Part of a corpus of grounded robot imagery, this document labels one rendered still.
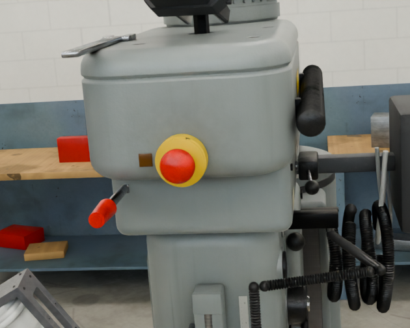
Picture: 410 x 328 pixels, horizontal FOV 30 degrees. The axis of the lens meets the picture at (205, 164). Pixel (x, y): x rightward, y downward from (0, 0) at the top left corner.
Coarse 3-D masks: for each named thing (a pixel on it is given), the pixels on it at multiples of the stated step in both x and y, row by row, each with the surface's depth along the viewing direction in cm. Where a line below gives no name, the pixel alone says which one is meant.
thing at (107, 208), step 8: (128, 184) 103; (120, 192) 100; (128, 192) 103; (104, 200) 94; (112, 200) 94; (96, 208) 91; (104, 208) 92; (112, 208) 93; (96, 216) 90; (104, 216) 90; (112, 216) 94; (96, 224) 90
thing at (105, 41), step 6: (108, 36) 105; (114, 36) 104; (120, 36) 103; (126, 36) 104; (132, 36) 106; (96, 42) 95; (102, 42) 95; (108, 42) 97; (114, 42) 100; (78, 48) 87; (84, 48) 87; (90, 48) 89; (96, 48) 91; (66, 54) 84; (72, 54) 84; (78, 54) 84; (84, 54) 87
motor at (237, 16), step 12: (240, 0) 124; (252, 0) 125; (264, 0) 126; (276, 0) 131; (240, 12) 124; (252, 12) 125; (264, 12) 126; (276, 12) 129; (168, 24) 129; (180, 24) 127; (192, 24) 125; (216, 24) 124; (228, 24) 124
